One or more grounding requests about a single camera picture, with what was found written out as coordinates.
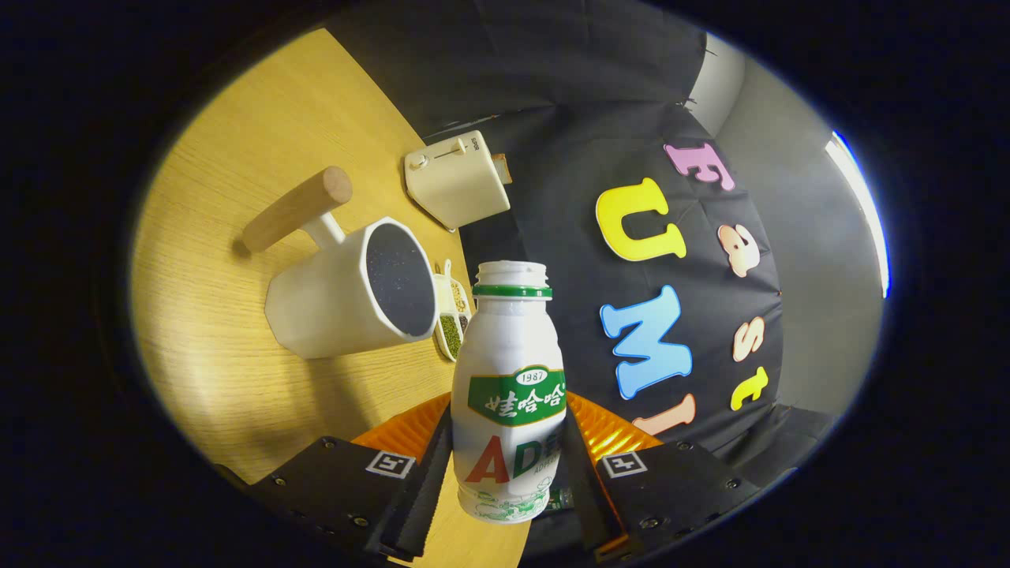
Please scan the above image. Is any black backdrop cloth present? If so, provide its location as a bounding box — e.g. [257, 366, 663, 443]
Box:
[316, 0, 837, 553]

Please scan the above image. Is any cream toaster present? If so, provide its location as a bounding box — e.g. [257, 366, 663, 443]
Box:
[404, 130, 512, 233]

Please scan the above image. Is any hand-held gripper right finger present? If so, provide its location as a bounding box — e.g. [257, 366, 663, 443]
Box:
[562, 392, 762, 562]

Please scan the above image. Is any white juice bottle green label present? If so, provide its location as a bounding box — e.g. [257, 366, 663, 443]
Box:
[450, 261, 569, 525]

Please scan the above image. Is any white cup wooden handle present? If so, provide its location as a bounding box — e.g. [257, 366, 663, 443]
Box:
[241, 166, 440, 361]

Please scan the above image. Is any white divided bean dish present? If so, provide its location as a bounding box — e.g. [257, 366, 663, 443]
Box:
[432, 259, 474, 363]

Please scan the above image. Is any wooden table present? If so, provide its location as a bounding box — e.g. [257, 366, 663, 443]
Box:
[130, 28, 533, 568]

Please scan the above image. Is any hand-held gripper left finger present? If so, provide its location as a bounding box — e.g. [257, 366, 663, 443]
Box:
[246, 392, 455, 562]

